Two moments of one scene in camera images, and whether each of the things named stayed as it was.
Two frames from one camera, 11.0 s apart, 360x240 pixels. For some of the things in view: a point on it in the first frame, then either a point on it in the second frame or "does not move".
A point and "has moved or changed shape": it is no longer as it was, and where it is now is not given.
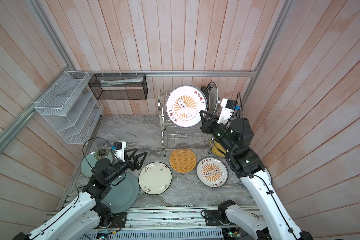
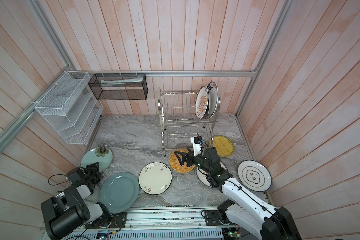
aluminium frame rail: [211, 72] does not move
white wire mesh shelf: [70, 107] does not move
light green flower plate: [89, 159] does not move
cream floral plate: [155, 178] does not move
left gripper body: [119, 168] to [92, 174]
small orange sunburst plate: [183, 105] has moved or changed shape
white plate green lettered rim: [213, 96] does not move
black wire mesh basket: [119, 86] does not move
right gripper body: [213, 128] to [199, 161]
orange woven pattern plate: [182, 161] does not move
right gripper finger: [202, 118] to [182, 154]
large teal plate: [124, 192] does not move
